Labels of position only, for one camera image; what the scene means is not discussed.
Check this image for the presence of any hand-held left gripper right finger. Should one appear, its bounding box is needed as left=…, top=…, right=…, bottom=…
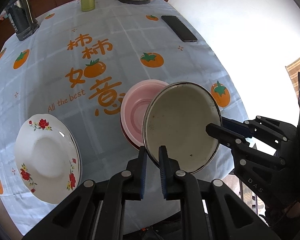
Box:
left=158, top=145, right=282, bottom=240

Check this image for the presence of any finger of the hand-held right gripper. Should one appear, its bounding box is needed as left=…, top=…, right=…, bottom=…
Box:
left=205, top=122, right=288, bottom=170
left=222, top=116, right=297, bottom=142

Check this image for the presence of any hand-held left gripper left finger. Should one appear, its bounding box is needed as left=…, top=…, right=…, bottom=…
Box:
left=22, top=145, right=148, bottom=240

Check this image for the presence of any metal bowl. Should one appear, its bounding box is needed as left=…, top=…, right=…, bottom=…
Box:
left=142, top=81, right=223, bottom=175

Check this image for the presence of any pink bowl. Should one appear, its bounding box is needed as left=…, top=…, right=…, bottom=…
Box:
left=120, top=79, right=169, bottom=147

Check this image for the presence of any white red-flower deep plate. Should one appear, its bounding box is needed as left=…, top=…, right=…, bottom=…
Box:
left=14, top=114, right=81, bottom=205

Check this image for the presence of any person's right forearm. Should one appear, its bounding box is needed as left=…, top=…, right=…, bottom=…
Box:
left=265, top=201, right=300, bottom=234

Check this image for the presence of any striped woven mat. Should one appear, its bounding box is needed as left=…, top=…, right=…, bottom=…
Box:
left=285, top=51, right=300, bottom=98

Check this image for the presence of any black smartphone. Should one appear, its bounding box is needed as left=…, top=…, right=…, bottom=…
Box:
left=161, top=15, right=198, bottom=43

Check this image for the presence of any persimmon print tablecloth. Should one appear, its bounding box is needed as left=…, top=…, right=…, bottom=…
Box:
left=0, top=0, right=250, bottom=235

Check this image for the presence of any black electric kettle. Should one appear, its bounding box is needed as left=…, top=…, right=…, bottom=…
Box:
left=4, top=0, right=39, bottom=42

